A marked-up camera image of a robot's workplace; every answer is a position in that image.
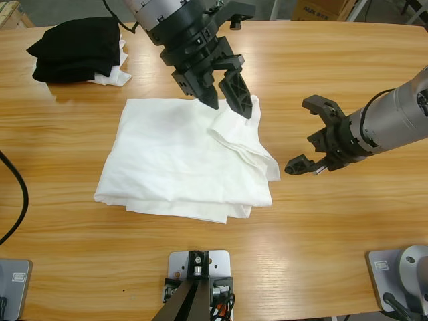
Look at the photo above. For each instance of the cardboard box with AUX print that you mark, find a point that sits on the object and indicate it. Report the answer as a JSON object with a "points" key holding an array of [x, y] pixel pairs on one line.
{"points": [[317, 10]]}

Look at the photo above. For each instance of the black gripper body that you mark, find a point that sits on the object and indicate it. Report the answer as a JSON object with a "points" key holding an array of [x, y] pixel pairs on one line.
{"points": [[194, 47], [344, 143]]}

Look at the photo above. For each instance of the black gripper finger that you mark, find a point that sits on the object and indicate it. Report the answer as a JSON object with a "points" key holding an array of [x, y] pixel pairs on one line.
{"points": [[301, 165], [237, 93], [211, 98], [319, 142]]}

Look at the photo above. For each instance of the white T-shirt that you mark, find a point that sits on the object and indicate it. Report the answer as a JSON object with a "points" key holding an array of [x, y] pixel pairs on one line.
{"points": [[187, 157]]}

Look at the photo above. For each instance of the pale garment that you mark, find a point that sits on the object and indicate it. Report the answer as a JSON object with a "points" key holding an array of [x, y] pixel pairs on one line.
{"points": [[113, 78]]}

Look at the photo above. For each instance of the white mount plate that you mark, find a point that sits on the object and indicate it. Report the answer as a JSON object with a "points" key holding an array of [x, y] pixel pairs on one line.
{"points": [[220, 264]]}

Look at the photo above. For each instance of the white metal frame leg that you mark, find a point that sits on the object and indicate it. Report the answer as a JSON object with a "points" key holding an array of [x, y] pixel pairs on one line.
{"points": [[356, 10], [275, 10]]}

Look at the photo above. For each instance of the dark camera post with bracket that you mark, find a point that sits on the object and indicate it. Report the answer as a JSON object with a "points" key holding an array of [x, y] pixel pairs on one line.
{"points": [[190, 294]]}

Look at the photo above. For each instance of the black garment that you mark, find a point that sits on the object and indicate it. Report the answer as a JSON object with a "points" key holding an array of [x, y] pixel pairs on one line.
{"points": [[77, 43]]}

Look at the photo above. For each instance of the wooden crate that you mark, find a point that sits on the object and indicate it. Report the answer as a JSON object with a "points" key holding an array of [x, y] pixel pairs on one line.
{"points": [[11, 13]]}

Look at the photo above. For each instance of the grey base plate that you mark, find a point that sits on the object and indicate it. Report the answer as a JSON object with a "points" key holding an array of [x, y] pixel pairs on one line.
{"points": [[382, 267], [16, 287]]}

